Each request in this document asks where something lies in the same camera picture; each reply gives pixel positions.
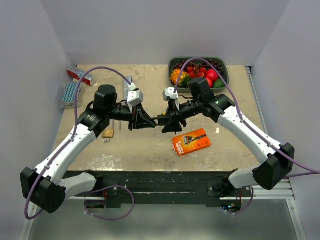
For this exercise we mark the red strawberries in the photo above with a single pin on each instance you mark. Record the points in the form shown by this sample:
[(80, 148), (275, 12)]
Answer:
[(195, 72)]

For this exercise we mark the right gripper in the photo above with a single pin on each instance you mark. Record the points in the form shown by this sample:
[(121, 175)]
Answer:
[(173, 125)]

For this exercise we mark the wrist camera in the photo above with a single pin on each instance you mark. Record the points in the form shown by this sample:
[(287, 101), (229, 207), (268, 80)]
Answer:
[(170, 94), (134, 97)]

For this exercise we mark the grey fruit tray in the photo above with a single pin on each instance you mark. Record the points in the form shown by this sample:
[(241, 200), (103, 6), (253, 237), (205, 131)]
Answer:
[(185, 89)]

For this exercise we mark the orange razor box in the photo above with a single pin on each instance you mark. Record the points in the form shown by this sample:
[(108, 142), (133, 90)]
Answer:
[(190, 142)]

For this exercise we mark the purple toothpaste box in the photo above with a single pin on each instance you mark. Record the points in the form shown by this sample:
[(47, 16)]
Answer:
[(126, 85)]

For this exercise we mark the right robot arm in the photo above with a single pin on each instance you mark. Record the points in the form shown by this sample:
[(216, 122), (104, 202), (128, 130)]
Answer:
[(274, 157)]

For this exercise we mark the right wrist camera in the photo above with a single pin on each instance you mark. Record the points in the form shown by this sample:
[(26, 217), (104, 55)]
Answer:
[(170, 94)]

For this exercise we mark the red apple back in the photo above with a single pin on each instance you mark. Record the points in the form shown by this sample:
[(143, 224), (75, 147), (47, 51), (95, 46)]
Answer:
[(212, 75)]

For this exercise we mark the brass padlock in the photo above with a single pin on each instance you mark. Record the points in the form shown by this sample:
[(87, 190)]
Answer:
[(109, 131)]

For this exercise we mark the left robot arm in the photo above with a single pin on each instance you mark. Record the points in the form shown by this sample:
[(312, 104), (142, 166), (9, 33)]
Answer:
[(45, 185)]

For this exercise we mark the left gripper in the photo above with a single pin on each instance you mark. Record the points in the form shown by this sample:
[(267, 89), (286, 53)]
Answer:
[(142, 122)]

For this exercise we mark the black base frame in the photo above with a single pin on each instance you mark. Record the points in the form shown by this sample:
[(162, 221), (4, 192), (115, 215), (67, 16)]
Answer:
[(162, 188)]

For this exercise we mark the dark grapes bunch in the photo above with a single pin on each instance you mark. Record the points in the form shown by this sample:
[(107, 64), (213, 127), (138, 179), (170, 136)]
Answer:
[(200, 65)]

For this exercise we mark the red apple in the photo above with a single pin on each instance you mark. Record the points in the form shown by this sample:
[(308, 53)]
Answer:
[(212, 75), (210, 82)]

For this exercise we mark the red toothpaste box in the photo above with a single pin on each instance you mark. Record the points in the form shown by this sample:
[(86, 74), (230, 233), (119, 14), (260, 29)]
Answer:
[(77, 73)]

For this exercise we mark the red apple front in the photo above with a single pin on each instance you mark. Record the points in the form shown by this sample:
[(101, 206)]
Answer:
[(210, 82)]

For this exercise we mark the blue zigzag sponge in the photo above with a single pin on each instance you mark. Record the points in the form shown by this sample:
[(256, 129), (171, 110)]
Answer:
[(68, 98)]

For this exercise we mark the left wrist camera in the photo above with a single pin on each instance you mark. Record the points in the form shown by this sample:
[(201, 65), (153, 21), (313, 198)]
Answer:
[(134, 97)]

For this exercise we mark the orange pineapple toy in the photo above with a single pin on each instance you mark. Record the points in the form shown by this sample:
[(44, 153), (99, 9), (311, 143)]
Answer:
[(177, 77)]

